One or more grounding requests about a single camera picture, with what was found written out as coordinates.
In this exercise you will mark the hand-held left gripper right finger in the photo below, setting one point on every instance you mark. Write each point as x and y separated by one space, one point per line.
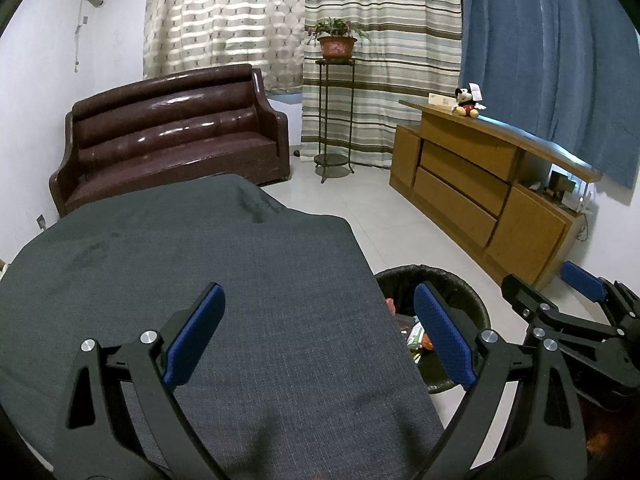
445 335

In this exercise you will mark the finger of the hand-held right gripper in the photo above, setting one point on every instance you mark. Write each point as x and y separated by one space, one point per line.
582 280
520 292

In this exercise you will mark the dark grey tablecloth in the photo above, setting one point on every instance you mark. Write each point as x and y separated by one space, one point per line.
200 250

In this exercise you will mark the wooden cabinet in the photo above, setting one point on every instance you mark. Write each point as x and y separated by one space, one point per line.
450 195

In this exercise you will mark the black trash bin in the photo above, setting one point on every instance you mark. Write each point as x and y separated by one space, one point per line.
465 300

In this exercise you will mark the brown leather sofa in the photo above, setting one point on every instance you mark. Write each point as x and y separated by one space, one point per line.
165 135

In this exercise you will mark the blue curtain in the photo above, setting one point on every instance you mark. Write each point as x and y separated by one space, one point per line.
540 50

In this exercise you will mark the small beige box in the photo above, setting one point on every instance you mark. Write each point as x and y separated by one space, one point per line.
442 101

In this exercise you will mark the metal plant stand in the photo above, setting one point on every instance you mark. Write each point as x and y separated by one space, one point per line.
332 161

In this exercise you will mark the beige patterned curtain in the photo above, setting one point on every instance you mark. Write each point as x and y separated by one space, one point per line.
225 20

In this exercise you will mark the mouse plush toy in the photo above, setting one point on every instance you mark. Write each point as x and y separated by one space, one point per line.
467 108

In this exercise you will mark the striped curtain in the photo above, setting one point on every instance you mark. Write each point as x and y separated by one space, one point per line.
400 60

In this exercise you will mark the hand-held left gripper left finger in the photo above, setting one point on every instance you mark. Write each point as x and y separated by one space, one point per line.
192 340

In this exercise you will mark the potted plant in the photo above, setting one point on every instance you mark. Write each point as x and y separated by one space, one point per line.
337 47

